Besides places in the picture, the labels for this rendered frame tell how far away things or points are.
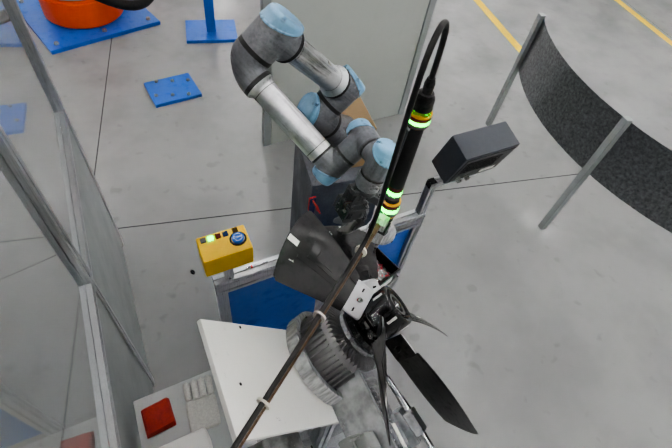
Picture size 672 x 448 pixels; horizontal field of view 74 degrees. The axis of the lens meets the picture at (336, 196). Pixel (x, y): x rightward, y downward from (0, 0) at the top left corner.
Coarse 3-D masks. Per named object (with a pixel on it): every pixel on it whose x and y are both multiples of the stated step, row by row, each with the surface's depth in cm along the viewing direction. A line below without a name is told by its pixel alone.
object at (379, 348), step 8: (384, 328) 103; (384, 336) 99; (376, 344) 88; (384, 344) 98; (376, 352) 87; (384, 352) 95; (376, 360) 85; (384, 360) 93; (384, 368) 91; (384, 376) 89; (384, 384) 88; (384, 392) 86; (384, 400) 85; (384, 408) 92; (384, 416) 93
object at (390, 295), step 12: (384, 288) 118; (372, 300) 117; (384, 300) 115; (396, 300) 121; (372, 312) 115; (384, 312) 114; (396, 312) 113; (408, 312) 121; (348, 324) 116; (360, 324) 117; (372, 324) 115; (384, 324) 114; (396, 324) 114; (408, 324) 116; (360, 336) 114
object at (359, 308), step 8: (360, 280) 117; (360, 288) 116; (368, 288) 118; (352, 296) 115; (360, 296) 116; (368, 296) 117; (352, 304) 115; (360, 304) 116; (352, 312) 114; (360, 312) 116
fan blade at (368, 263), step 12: (336, 228) 143; (336, 240) 139; (348, 240) 140; (360, 240) 142; (348, 252) 136; (372, 252) 139; (360, 264) 133; (372, 264) 134; (360, 276) 129; (372, 276) 130
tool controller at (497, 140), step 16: (480, 128) 166; (496, 128) 168; (448, 144) 165; (464, 144) 161; (480, 144) 162; (496, 144) 164; (512, 144) 166; (432, 160) 177; (448, 160) 167; (464, 160) 159; (480, 160) 164; (496, 160) 173; (448, 176) 170; (464, 176) 173
